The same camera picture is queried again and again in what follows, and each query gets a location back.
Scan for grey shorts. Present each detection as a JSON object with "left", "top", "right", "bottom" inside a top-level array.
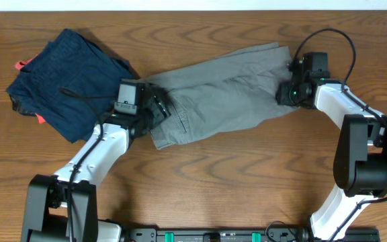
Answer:
[{"left": 141, "top": 42, "right": 294, "bottom": 149}]

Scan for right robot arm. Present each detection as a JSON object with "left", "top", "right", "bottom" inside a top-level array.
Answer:
[{"left": 275, "top": 52, "right": 387, "bottom": 241}]

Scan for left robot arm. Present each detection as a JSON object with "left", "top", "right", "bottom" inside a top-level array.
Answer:
[{"left": 21, "top": 79, "right": 170, "bottom": 242}]

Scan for folded navy blue garment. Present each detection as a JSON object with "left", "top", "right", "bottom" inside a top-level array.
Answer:
[{"left": 6, "top": 29, "right": 134, "bottom": 143}]

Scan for folded red garment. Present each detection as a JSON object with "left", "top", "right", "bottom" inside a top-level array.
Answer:
[{"left": 15, "top": 58, "right": 46, "bottom": 124}]

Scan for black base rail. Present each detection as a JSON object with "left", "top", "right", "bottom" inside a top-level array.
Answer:
[{"left": 122, "top": 220, "right": 381, "bottom": 242}]

